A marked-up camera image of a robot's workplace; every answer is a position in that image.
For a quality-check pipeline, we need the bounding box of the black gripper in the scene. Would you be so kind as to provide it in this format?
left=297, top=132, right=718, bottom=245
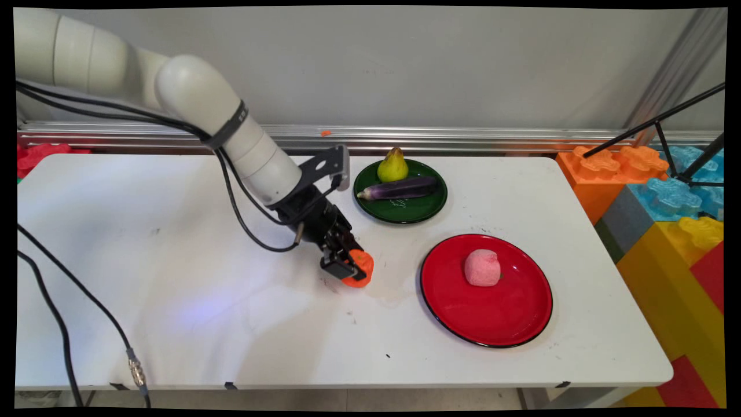
left=277, top=184, right=364, bottom=282

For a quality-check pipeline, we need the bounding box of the orange toy persimmon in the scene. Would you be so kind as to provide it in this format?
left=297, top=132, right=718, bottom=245
left=340, top=249, right=375, bottom=288

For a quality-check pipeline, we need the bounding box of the dark green plate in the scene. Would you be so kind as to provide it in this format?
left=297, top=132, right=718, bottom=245
left=353, top=159, right=448, bottom=225

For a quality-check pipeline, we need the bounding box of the purple toy eggplant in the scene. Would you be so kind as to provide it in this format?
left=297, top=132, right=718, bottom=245
left=357, top=176, right=438, bottom=202

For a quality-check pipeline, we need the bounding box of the yellow-green toy pear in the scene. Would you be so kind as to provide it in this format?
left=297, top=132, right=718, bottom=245
left=377, top=147, right=410, bottom=183

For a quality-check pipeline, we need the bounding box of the pink toy peach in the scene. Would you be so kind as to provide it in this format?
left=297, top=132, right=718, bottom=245
left=464, top=249, right=502, bottom=287

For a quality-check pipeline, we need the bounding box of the red plate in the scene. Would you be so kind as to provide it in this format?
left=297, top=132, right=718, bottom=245
left=420, top=233, right=553, bottom=349

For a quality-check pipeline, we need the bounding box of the orange giant building block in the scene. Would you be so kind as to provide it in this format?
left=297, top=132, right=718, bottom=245
left=556, top=145, right=671, bottom=225

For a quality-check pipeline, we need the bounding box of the dark green giant block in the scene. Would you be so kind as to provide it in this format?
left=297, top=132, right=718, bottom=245
left=595, top=218, right=625, bottom=265

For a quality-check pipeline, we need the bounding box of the grey giant building block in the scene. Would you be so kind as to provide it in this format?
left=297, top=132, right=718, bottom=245
left=602, top=185, right=656, bottom=257

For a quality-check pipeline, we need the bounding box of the red plastic block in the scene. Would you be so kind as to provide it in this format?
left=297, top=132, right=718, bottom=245
left=17, top=143, right=91, bottom=178

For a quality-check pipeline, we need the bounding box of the blue giant building block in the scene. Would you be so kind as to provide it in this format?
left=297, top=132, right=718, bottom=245
left=628, top=145, right=725, bottom=222

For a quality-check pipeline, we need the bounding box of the yellow giant building block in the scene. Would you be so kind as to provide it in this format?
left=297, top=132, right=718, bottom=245
left=617, top=216, right=725, bottom=407

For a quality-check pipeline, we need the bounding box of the black tripod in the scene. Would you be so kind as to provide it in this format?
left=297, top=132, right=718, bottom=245
left=584, top=83, right=725, bottom=188

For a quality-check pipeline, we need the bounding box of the red giant building block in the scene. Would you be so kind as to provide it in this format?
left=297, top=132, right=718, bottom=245
left=657, top=354, right=720, bottom=409
left=689, top=242, right=725, bottom=314

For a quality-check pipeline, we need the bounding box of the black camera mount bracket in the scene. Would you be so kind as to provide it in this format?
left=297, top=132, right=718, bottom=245
left=298, top=144, right=351, bottom=204

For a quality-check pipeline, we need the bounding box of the aluminium rail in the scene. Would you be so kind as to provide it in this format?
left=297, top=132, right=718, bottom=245
left=17, top=120, right=724, bottom=155

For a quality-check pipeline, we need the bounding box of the black strap on arm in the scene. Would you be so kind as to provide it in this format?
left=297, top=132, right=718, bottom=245
left=201, top=100, right=250, bottom=152

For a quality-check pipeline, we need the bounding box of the black cable with metal connector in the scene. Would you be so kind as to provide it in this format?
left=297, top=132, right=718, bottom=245
left=16, top=223, right=152, bottom=409

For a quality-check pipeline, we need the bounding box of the thick black cable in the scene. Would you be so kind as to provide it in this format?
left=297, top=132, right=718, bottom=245
left=16, top=249, right=85, bottom=408

